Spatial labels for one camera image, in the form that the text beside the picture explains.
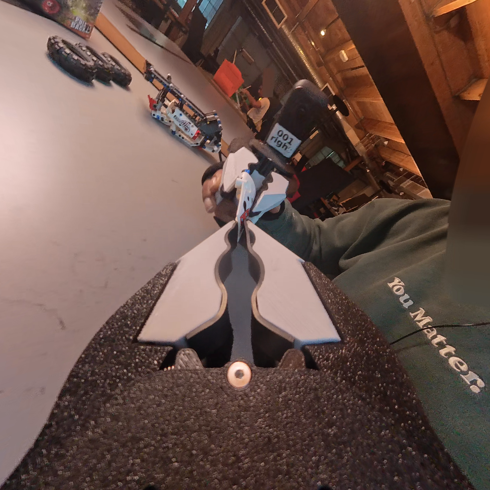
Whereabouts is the orange crate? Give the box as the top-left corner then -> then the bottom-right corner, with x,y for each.
213,61 -> 244,98

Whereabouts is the white spotted toy panel assembly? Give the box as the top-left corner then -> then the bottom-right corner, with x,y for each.
234,168 -> 256,242

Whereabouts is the printed toy set box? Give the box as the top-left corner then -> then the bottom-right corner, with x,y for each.
40,0 -> 104,40

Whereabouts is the black toy tyre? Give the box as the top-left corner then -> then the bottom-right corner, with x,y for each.
75,42 -> 115,83
47,35 -> 96,83
100,52 -> 132,87

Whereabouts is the person's right hand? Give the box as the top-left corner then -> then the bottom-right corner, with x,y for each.
201,163 -> 230,215

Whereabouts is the thin black cable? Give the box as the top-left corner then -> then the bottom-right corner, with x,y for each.
390,323 -> 490,344

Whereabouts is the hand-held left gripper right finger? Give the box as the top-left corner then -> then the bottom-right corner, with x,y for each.
244,221 -> 342,350

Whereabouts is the person's right forearm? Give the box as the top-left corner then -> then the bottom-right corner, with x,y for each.
257,199 -> 368,278

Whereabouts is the partly built toy vehicle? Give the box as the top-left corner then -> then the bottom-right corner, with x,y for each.
145,65 -> 224,154

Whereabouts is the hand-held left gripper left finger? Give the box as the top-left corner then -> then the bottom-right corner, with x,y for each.
137,221 -> 236,347

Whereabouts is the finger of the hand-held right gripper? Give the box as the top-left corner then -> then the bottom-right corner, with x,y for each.
220,147 -> 254,193
248,171 -> 290,223

